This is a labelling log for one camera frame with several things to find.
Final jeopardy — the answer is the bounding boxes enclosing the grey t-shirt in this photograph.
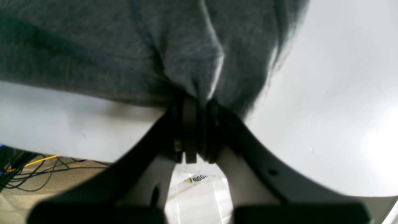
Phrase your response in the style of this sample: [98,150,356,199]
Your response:
[0,0,309,119]

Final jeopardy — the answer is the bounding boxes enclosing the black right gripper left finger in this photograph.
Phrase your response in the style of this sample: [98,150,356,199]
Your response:
[27,96,199,224]

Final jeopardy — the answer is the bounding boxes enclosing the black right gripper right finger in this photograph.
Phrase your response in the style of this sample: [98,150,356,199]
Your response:
[199,100,372,224]

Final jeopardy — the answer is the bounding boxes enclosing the yellow cable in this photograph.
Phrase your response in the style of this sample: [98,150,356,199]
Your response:
[5,155,60,172]

